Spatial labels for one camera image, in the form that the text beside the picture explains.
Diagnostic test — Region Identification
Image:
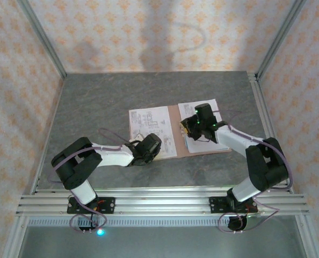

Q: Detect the brown paper folder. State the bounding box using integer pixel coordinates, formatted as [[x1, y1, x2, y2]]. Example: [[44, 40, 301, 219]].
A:
[[154, 104, 233, 162]]

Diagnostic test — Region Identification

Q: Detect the white drawing sheet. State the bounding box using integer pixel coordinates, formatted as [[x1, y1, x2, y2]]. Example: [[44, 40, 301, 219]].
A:
[[129, 106, 178, 161], [177, 98, 230, 154]]

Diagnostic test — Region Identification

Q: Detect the aluminium cross rail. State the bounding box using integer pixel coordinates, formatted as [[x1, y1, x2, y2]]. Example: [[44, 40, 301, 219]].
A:
[[16, 188, 309, 216]]

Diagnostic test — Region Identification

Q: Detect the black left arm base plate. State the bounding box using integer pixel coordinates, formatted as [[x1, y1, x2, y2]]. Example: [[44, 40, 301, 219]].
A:
[[67, 197, 116, 215]]

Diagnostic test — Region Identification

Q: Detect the aluminium side rail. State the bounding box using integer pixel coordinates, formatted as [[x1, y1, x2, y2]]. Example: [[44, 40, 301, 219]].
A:
[[248, 74, 295, 195], [30, 77, 67, 195]]

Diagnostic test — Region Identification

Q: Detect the slotted grey cable duct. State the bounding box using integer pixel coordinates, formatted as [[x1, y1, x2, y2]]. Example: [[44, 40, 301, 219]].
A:
[[27, 217, 298, 228]]

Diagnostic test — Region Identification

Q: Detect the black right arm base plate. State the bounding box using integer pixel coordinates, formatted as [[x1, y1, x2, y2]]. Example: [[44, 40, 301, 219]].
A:
[[208, 196, 258, 214]]

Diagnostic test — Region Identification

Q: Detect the aluminium frame post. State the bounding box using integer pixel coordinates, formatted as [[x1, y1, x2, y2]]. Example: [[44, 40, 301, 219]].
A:
[[16, 0, 68, 79], [255, 0, 308, 79]]

